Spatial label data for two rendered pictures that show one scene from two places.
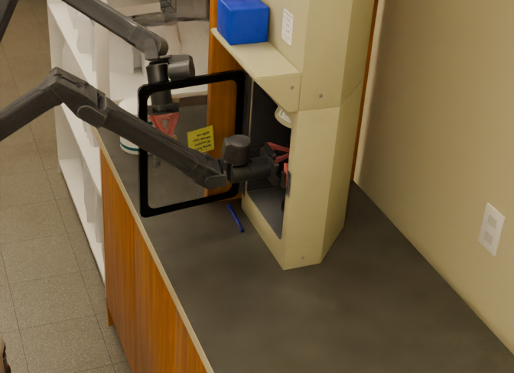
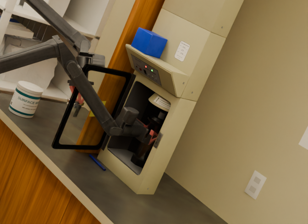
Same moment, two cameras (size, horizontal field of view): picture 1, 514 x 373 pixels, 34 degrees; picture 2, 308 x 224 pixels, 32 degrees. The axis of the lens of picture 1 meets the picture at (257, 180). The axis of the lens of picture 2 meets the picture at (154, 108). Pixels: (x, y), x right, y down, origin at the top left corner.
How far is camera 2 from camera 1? 1.04 m
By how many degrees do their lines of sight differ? 29
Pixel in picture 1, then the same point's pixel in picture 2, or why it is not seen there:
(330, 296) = (167, 211)
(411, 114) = (203, 121)
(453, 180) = (230, 158)
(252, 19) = (158, 43)
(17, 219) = not seen: outside the picture
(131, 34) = (74, 35)
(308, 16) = (204, 46)
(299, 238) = (151, 175)
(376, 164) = not seen: hidden behind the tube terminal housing
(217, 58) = (116, 63)
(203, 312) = (105, 206)
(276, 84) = (178, 78)
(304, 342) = not seen: outside the picture
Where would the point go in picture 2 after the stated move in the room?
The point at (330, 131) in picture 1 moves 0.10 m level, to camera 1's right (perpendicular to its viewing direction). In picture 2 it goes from (188, 114) to (206, 120)
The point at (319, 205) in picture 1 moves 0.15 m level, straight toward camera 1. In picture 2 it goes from (167, 158) to (175, 172)
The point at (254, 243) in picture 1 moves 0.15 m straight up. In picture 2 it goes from (113, 177) to (126, 148)
